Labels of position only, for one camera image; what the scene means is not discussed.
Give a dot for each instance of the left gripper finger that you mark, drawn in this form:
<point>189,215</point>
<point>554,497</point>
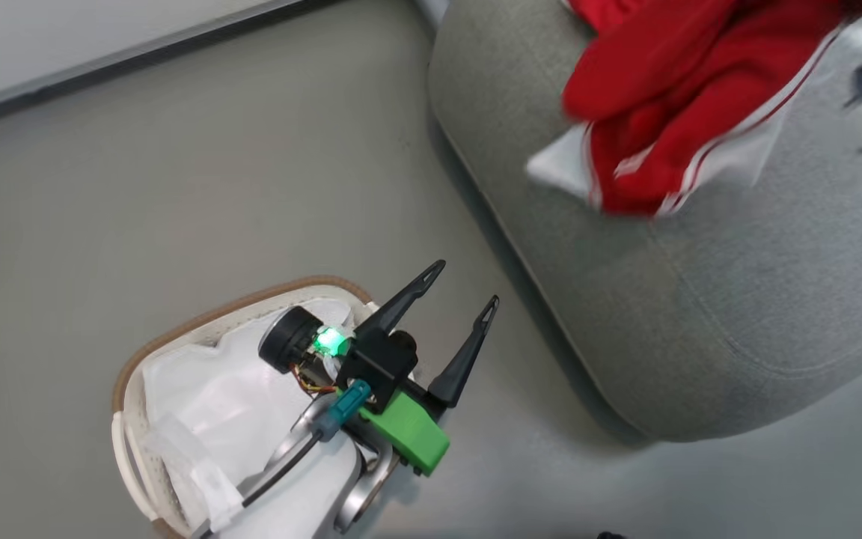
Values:
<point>465,359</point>
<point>401,303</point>

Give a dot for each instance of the grey fabric sofa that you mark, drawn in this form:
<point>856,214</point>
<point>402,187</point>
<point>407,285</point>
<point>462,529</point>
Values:
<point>738,314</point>

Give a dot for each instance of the white cloth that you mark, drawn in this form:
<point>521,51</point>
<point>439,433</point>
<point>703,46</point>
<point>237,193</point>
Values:
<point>206,397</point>

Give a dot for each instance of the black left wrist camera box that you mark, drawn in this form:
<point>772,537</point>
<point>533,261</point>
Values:
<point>377,365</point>

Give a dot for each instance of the aluminium partition bottom rail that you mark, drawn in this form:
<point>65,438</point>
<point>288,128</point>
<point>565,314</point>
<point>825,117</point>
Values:
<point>102,69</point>

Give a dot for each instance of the white laundry basket brown rim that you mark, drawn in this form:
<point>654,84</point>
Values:
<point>132,367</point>

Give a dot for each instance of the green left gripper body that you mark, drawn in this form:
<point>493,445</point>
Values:
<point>408,430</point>

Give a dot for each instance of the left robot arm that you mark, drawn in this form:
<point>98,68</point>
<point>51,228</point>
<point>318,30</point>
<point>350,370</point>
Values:
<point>349,498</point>

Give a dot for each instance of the red garment with white trim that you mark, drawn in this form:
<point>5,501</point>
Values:
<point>670,90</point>

